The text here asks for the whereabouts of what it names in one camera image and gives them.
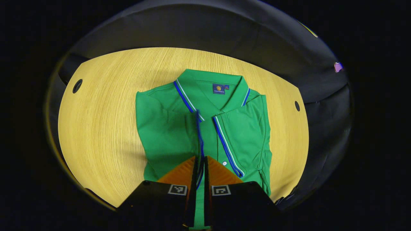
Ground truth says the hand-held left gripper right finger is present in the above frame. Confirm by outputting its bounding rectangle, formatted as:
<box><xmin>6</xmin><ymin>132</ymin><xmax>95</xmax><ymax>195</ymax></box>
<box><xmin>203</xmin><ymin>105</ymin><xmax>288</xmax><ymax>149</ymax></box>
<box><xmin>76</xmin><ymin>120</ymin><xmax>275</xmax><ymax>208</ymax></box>
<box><xmin>204</xmin><ymin>156</ymin><xmax>280</xmax><ymax>229</ymax></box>

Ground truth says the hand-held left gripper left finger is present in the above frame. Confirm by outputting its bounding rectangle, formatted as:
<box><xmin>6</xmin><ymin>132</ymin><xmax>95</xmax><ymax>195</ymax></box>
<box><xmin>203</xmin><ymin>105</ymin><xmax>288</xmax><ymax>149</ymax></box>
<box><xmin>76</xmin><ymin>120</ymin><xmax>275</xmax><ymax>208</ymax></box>
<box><xmin>117</xmin><ymin>156</ymin><xmax>199</xmax><ymax>229</ymax></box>

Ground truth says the black backdrop cloth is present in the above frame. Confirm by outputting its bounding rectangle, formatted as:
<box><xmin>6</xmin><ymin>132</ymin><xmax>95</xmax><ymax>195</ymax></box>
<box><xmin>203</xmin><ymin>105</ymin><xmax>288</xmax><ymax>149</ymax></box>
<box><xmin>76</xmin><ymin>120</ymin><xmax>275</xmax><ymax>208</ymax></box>
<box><xmin>45</xmin><ymin>0</ymin><xmax>354</xmax><ymax>212</ymax></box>

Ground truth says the green T-shirt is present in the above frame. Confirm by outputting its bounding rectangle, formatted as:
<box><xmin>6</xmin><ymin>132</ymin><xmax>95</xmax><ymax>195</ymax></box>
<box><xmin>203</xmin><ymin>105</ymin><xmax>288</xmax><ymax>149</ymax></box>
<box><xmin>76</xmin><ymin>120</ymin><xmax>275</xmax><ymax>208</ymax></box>
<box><xmin>135</xmin><ymin>68</ymin><xmax>273</xmax><ymax>230</ymax></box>

